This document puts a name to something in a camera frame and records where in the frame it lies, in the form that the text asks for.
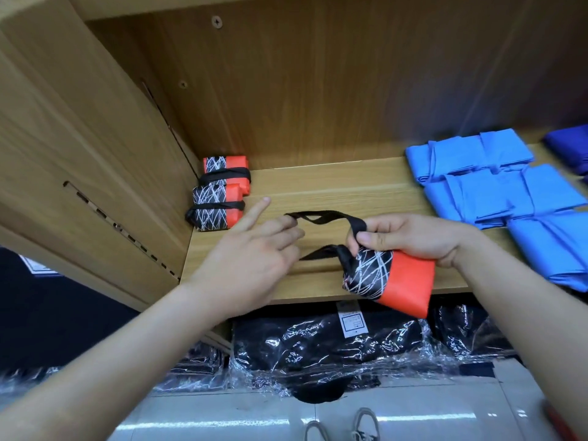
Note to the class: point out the person's left hand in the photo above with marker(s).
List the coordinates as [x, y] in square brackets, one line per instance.
[243, 266]

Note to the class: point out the red shopping basket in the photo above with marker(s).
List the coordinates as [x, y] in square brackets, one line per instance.
[565, 422]

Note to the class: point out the person's right hand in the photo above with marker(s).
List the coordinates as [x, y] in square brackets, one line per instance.
[423, 239]

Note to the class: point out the white paper tag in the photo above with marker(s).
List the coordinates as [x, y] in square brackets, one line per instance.
[353, 321]

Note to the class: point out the black plastic-wrapped bag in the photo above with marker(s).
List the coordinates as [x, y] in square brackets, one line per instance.
[473, 330]
[198, 367]

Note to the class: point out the wooden shelf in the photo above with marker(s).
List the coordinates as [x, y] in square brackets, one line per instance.
[312, 87]

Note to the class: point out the person's right forearm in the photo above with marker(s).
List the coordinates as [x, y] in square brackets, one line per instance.
[533, 317]

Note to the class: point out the person's left forearm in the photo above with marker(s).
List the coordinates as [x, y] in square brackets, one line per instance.
[92, 367]

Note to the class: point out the person's right shoe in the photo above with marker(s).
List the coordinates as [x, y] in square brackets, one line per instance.
[367, 425]

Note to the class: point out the white blue-edged label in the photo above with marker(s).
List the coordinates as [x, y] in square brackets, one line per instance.
[40, 265]

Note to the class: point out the black wrapped bag with tag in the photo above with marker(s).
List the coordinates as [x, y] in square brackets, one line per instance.
[285, 353]

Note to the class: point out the red bag with black lettering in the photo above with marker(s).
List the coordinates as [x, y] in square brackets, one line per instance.
[404, 282]
[216, 208]

